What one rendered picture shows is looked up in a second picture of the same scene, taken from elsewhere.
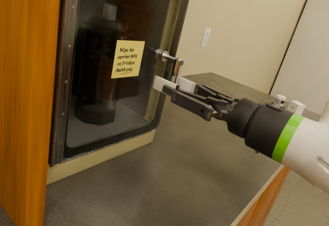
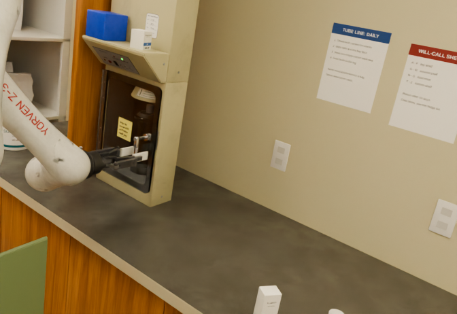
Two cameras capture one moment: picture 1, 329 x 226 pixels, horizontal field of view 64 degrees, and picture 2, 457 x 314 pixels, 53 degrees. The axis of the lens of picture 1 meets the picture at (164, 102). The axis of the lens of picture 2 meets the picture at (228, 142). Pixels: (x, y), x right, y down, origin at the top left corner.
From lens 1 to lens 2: 182 cm
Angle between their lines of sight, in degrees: 84
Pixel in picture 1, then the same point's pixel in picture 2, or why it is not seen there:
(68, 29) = (101, 105)
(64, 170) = (102, 176)
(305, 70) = not seen: outside the picture
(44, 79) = (71, 113)
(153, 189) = (95, 201)
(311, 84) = not seen: outside the picture
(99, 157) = (116, 183)
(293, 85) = not seen: outside the picture
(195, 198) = (87, 213)
